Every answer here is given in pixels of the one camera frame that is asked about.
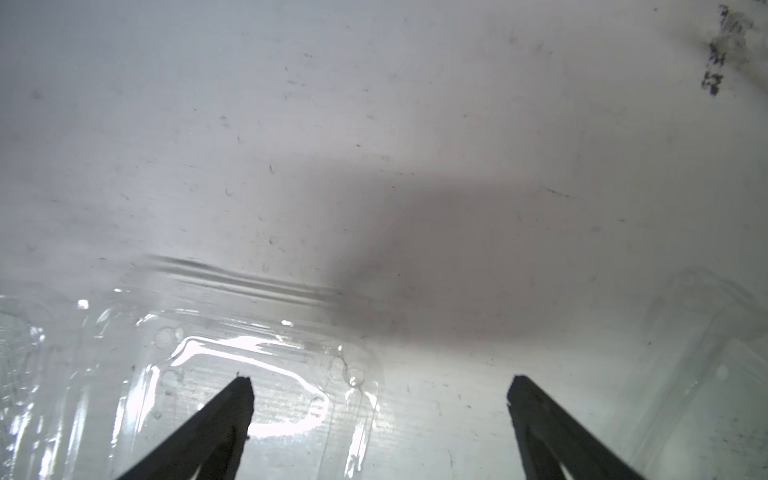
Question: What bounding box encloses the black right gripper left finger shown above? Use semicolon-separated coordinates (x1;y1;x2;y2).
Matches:
121;376;254;480

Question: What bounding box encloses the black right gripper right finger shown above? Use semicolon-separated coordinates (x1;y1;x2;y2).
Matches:
507;375;643;480

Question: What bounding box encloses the clear plastic clamshell container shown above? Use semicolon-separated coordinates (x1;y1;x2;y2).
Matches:
1;256;383;479

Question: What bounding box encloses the clear clamshell container right front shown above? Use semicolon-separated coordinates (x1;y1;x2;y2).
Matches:
616;269;767;479

